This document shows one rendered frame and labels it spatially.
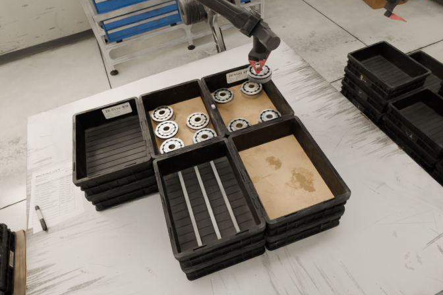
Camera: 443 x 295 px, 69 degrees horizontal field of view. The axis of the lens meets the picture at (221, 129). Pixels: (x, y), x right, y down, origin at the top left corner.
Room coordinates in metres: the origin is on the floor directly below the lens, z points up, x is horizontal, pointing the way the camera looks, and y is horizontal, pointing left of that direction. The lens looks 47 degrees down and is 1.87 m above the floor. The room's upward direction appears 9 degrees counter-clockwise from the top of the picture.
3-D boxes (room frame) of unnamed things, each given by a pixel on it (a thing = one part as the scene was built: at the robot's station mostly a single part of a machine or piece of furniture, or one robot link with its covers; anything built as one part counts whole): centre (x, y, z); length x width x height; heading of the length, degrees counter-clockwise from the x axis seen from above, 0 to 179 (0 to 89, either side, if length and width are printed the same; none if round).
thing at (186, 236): (0.60, 0.09, 0.87); 0.40 x 0.30 x 0.11; 12
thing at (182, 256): (0.60, 0.09, 0.92); 0.40 x 0.30 x 0.02; 12
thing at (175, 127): (0.98, 0.24, 0.86); 0.10 x 0.10 x 0.01
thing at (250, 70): (1.07, -0.19, 1.04); 0.10 x 0.10 x 0.01
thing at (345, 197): (0.66, -0.20, 0.92); 0.40 x 0.30 x 0.02; 12
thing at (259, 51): (1.07, -0.20, 1.16); 0.10 x 0.07 x 0.07; 148
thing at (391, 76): (1.52, -1.07, 0.37); 0.40 x 0.30 x 0.45; 17
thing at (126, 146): (0.93, 0.47, 0.87); 0.40 x 0.30 x 0.11; 12
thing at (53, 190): (0.85, 0.78, 0.70); 0.33 x 0.23 x 0.01; 17
